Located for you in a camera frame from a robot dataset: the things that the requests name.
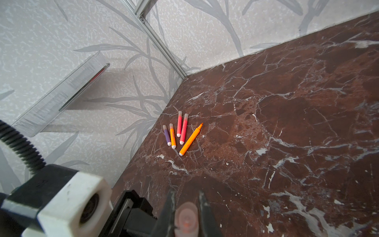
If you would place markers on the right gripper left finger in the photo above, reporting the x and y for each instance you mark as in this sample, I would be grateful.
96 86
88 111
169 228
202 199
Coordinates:
165 224

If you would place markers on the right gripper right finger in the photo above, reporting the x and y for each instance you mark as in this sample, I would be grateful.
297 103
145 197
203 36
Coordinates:
207 220

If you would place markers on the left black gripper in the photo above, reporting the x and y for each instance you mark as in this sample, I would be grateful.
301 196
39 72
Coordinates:
132 216

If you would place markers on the orange highlighter lone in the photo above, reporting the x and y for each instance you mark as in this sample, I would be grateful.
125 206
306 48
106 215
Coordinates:
172 136

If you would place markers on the purple highlighter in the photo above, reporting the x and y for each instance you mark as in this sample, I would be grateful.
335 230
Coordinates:
167 135

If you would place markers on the pink highlighter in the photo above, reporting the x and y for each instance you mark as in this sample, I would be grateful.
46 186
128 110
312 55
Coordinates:
179 124
184 129

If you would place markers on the orange highlighter left of pair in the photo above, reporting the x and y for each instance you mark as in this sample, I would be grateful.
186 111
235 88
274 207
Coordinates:
190 140

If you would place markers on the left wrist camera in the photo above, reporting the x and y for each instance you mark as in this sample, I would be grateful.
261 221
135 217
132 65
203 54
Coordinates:
61 202

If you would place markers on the clear plastic wall tray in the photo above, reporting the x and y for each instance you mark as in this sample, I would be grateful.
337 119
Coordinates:
52 104

